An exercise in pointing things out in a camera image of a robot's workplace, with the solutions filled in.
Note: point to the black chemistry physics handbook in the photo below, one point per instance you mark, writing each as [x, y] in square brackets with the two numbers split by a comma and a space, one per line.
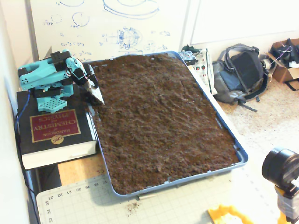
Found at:
[58, 145]

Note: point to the black vented device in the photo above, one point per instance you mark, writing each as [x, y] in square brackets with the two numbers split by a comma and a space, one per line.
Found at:
[187, 57]

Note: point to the grey backpack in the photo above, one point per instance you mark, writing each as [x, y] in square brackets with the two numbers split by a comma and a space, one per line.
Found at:
[243, 67]

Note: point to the pale green cutting mat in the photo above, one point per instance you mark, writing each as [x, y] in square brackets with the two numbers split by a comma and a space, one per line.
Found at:
[93, 205]

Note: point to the blue tray of soil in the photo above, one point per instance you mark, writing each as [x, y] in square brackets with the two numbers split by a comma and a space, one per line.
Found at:
[158, 121]

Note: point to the grey yellow camera stand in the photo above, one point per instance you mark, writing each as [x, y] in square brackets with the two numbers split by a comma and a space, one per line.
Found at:
[287, 205]

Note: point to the black round camera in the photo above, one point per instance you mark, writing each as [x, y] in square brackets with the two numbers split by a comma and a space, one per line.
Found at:
[278, 165]

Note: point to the yellow plastic part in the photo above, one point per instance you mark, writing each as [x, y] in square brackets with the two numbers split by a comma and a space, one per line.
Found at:
[224, 213]

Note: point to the white cylinder object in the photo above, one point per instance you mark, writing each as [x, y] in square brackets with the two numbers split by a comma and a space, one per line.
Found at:
[266, 64]

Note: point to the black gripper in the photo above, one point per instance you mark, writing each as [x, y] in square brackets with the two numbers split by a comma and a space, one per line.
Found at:
[93, 91]

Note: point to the brown cardboard box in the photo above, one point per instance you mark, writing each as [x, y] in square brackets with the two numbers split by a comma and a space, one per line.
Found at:
[282, 72]

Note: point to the blue plastic tray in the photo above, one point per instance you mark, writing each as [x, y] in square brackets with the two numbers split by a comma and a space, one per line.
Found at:
[241, 163]

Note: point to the whiteboard with blue drawings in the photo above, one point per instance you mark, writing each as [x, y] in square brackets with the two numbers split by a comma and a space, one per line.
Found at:
[105, 46]

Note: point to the white electronics board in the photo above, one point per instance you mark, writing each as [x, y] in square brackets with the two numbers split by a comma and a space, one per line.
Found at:
[205, 74]

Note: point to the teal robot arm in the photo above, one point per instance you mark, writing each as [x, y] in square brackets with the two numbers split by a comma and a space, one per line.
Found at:
[42, 74]

